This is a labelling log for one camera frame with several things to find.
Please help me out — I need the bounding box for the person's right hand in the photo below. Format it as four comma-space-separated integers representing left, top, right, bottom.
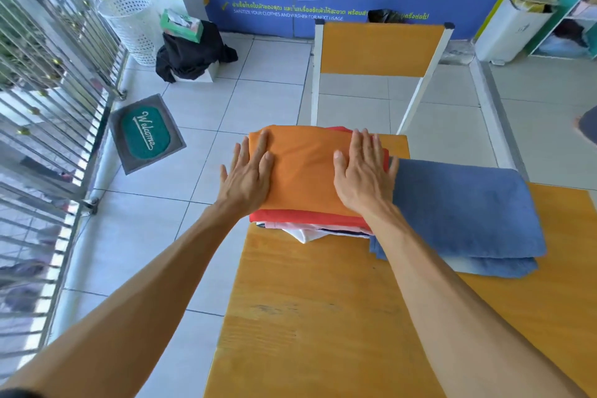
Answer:
332, 128, 401, 222

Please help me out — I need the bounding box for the person's left hand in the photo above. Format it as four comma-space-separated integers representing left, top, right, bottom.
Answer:
215, 129, 276, 222

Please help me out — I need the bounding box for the orange cloth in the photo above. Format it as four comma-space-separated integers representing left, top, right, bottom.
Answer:
247, 125, 391, 219

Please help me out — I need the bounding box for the person's left forearm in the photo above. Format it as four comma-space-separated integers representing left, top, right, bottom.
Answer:
0, 206, 256, 398

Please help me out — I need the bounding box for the person's right forearm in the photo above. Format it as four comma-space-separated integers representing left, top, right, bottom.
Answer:
361, 203, 589, 398

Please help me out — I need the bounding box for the red folded cloth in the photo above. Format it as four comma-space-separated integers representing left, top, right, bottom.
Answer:
248, 126, 391, 233

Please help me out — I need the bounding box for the white folded cloth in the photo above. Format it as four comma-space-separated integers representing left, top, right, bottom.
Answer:
256, 221, 372, 245

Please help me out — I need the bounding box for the grey green doormat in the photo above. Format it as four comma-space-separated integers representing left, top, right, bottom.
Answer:
108, 94, 187, 176

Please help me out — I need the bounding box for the low white box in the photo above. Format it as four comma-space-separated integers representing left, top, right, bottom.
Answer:
170, 59, 220, 84

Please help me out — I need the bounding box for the black crumpled cloth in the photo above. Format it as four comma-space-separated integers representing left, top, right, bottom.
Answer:
155, 20, 239, 83

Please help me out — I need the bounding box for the black plastic bag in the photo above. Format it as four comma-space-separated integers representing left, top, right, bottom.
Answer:
368, 8, 407, 24

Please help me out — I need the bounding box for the light blue folded towel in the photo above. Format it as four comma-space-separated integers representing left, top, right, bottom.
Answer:
438, 255, 540, 280

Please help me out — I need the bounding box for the green cardboard box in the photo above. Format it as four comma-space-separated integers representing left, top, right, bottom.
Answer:
160, 9, 204, 44

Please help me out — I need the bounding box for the white perforated laundry basket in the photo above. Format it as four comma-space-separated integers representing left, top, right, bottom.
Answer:
95, 0, 164, 67

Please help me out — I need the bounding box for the white pedal trash bin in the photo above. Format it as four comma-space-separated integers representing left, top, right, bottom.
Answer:
474, 0, 559, 65

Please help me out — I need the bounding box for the blue fabric item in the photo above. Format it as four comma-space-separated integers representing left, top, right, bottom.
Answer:
576, 105, 597, 146

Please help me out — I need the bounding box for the steel bar gate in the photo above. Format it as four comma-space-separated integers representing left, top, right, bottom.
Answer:
0, 0, 129, 380

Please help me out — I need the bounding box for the yellow bin liner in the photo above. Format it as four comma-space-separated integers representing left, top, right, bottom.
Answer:
508, 0, 554, 14

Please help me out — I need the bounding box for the teal shelf unit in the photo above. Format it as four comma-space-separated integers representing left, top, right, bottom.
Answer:
527, 0, 597, 61

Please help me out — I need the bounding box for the yellow wooden chair white frame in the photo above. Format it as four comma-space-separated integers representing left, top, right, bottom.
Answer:
310, 21, 455, 136

